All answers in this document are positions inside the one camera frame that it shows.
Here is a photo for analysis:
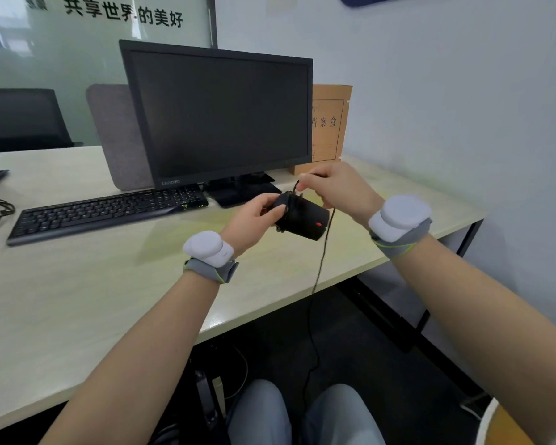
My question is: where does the person's right leg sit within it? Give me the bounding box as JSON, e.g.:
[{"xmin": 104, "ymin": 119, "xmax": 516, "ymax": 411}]
[{"xmin": 303, "ymin": 383, "xmax": 386, "ymax": 445}]

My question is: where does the printed glass partition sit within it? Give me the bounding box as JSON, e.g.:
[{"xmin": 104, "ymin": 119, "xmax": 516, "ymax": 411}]
[{"xmin": 0, "ymin": 0, "xmax": 219, "ymax": 148}]

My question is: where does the black mouse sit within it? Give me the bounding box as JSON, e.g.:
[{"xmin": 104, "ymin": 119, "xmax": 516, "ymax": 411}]
[{"xmin": 273, "ymin": 191, "xmax": 331, "ymax": 242}]

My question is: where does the pale wooden table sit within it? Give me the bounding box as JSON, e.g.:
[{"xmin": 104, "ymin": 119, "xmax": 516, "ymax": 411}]
[
  {"xmin": 0, "ymin": 145, "xmax": 486, "ymax": 436},
  {"xmin": 0, "ymin": 146, "xmax": 96, "ymax": 292}
]

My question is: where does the grey table side panel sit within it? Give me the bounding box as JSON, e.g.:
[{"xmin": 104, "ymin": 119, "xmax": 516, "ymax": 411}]
[{"xmin": 359, "ymin": 226, "xmax": 471, "ymax": 329}]

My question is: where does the person's right forearm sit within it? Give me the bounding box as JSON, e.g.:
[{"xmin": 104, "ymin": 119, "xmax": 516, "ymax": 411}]
[{"xmin": 389, "ymin": 234, "xmax": 556, "ymax": 445}]

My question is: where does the black computer monitor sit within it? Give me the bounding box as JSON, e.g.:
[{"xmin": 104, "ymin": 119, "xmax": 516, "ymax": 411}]
[{"xmin": 118, "ymin": 39, "xmax": 314, "ymax": 209}]

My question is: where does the white wrist tracker grey strap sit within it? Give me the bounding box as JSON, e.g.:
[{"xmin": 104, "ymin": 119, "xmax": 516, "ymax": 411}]
[
  {"xmin": 182, "ymin": 230, "xmax": 240, "ymax": 285},
  {"xmin": 368, "ymin": 195, "xmax": 433, "ymax": 260}
]

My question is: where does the black office chair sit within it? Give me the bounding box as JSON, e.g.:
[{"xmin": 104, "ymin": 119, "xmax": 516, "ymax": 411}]
[{"xmin": 0, "ymin": 88, "xmax": 84, "ymax": 155}]

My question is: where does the black mouse cable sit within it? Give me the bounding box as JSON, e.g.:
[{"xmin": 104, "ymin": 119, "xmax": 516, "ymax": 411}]
[{"xmin": 276, "ymin": 178, "xmax": 337, "ymax": 406}]

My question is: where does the black metal table frame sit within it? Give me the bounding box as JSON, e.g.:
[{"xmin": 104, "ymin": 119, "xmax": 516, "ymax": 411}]
[{"xmin": 347, "ymin": 219, "xmax": 485, "ymax": 353}]

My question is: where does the person's left hand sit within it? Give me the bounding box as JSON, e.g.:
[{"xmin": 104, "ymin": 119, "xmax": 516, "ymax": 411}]
[{"xmin": 219, "ymin": 193, "xmax": 288, "ymax": 259}]

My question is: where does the person's left forearm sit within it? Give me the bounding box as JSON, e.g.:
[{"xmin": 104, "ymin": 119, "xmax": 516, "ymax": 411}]
[{"xmin": 39, "ymin": 271, "xmax": 221, "ymax": 445}]

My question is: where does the person's leg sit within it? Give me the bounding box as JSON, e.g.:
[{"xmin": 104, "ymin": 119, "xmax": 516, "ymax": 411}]
[
  {"xmin": 303, "ymin": 383, "xmax": 386, "ymax": 445},
  {"xmin": 227, "ymin": 379, "xmax": 293, "ymax": 445}
]

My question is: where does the person's right hand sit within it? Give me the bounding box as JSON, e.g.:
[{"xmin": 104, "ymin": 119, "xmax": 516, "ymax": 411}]
[{"xmin": 296, "ymin": 161, "xmax": 385, "ymax": 230}]

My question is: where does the person's left leg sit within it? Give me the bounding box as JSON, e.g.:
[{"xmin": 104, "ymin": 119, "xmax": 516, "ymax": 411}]
[{"xmin": 227, "ymin": 379, "xmax": 293, "ymax": 445}]

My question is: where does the grey felt divider panel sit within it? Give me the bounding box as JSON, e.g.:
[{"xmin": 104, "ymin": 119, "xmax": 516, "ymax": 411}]
[{"xmin": 85, "ymin": 83, "xmax": 154, "ymax": 192}]

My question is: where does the yellow chair white rim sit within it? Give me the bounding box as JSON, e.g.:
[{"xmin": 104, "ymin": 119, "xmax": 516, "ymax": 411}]
[{"xmin": 474, "ymin": 397, "xmax": 534, "ymax": 445}]

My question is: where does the brown cardboard file box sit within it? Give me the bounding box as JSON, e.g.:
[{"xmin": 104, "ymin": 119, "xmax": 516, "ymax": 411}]
[{"xmin": 288, "ymin": 83, "xmax": 354, "ymax": 176}]

